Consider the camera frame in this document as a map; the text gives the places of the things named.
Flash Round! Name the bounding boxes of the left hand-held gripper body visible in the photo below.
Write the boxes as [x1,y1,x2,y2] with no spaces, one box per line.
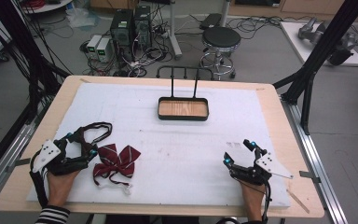
[32,137,91,176]

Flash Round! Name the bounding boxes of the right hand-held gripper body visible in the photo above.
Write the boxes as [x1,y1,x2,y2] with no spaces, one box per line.
[229,148,295,187]

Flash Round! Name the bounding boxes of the dark red striped bow tie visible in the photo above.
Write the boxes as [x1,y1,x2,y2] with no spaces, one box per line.
[74,121,143,196]

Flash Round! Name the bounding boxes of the black rack with wooden tray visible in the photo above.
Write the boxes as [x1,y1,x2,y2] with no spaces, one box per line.
[156,65,215,122]

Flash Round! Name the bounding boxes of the person's left hand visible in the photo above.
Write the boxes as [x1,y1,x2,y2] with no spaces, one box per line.
[46,168,81,208]

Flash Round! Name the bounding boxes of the person's right hand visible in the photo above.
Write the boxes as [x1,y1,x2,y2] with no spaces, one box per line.
[240,180,268,222]

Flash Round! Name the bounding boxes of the thin wooden stick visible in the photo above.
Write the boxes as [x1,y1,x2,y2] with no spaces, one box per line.
[285,189,311,215]

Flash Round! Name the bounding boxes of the white foam mat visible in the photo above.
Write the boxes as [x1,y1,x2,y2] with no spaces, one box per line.
[26,81,293,209]

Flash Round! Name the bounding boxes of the white power supply box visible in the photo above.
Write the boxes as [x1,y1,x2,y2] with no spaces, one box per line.
[95,37,113,63]
[86,34,103,61]

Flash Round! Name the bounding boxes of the black round stool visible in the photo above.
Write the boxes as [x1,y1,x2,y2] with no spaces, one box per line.
[199,25,242,80]

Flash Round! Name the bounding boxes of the white floor board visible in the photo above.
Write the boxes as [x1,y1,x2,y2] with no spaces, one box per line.
[279,21,358,67]

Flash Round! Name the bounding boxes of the large black computer tower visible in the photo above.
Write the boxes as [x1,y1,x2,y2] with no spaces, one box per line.
[109,8,135,63]

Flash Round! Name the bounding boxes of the clear plastic bag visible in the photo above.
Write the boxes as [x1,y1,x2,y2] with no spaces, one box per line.
[65,6,102,31]

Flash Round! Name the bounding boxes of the flat black box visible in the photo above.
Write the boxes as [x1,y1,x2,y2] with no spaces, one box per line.
[199,12,223,31]

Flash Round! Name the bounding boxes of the round white table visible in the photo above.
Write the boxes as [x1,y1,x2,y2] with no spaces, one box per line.
[20,0,75,14]

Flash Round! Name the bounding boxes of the white desk leg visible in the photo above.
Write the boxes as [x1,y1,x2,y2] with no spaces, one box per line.
[166,0,184,61]

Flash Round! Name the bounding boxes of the slim black computer tower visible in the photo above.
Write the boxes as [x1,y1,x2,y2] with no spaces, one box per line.
[132,5,153,49]

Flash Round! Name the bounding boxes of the grey metal bracket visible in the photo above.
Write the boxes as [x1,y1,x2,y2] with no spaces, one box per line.
[5,157,33,174]
[298,170,322,184]

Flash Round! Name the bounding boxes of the black corrugated left gripper cable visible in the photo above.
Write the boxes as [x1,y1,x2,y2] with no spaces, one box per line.
[28,148,49,208]

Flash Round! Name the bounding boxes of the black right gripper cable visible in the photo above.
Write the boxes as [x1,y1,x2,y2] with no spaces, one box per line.
[216,178,273,224]

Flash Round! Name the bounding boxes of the aluminium table rail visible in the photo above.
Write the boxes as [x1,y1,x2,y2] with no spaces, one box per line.
[280,95,350,224]
[0,102,54,204]

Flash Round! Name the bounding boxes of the black metal frame stand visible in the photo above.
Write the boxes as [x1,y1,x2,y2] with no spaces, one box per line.
[272,0,358,136]
[0,0,72,125]

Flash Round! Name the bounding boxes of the tangle of floor cables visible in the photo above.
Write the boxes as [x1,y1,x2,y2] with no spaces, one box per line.
[79,29,173,78]

